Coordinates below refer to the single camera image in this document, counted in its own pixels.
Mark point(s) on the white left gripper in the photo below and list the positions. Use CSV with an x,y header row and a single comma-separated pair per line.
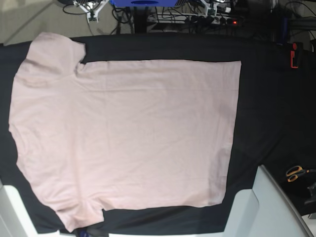
x,y
210,8

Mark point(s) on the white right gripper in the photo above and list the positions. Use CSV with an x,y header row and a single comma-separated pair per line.
x,y
91,8

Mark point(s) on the pink T-shirt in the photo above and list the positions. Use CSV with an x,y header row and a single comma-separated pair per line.
x,y
121,134

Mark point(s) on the blue plastic box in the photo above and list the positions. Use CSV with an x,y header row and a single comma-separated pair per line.
x,y
144,3

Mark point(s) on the white power strip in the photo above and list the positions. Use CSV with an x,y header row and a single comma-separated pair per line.
x,y
173,18

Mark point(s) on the red black clamp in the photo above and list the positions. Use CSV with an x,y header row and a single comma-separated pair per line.
x,y
296,54

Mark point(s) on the black table cloth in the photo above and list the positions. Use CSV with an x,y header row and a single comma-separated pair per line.
x,y
275,125

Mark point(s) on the black device on side table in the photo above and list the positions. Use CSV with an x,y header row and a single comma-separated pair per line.
x,y
312,191

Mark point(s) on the white chair right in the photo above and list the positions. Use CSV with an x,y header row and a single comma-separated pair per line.
x,y
264,211

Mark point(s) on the white chair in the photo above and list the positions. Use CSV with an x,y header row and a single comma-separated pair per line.
x,y
264,211
14,218

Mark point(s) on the orange blue bottom clamp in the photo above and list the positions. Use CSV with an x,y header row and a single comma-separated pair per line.
x,y
89,232

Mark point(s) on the white chair left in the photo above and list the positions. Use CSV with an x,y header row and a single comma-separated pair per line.
x,y
14,218

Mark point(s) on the orange handled scissors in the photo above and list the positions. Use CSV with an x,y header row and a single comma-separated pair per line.
x,y
297,171

